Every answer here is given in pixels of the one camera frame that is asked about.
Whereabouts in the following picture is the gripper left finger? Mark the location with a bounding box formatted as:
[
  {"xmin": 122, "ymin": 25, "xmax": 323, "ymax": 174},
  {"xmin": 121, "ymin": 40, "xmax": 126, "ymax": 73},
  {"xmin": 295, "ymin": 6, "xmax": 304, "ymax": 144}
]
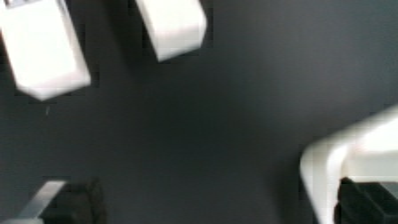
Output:
[{"xmin": 18, "ymin": 178, "xmax": 105, "ymax": 224}]

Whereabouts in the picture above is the white desk top tray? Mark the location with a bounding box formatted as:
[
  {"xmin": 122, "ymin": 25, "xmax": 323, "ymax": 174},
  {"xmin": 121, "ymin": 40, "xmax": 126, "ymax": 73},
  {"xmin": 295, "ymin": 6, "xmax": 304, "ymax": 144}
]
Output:
[{"xmin": 300, "ymin": 105, "xmax": 398, "ymax": 224}]

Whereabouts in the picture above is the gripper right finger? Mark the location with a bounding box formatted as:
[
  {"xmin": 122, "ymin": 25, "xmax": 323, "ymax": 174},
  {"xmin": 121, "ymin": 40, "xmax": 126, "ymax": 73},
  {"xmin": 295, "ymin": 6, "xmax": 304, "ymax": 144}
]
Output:
[{"xmin": 336, "ymin": 178, "xmax": 398, "ymax": 224}]

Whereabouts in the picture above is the white desk leg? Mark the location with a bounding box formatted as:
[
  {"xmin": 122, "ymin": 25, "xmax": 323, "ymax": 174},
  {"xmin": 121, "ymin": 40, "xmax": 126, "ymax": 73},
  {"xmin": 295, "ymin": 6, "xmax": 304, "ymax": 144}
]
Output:
[
  {"xmin": 0, "ymin": 0, "xmax": 90, "ymax": 101},
  {"xmin": 135, "ymin": 0, "xmax": 208, "ymax": 61}
]

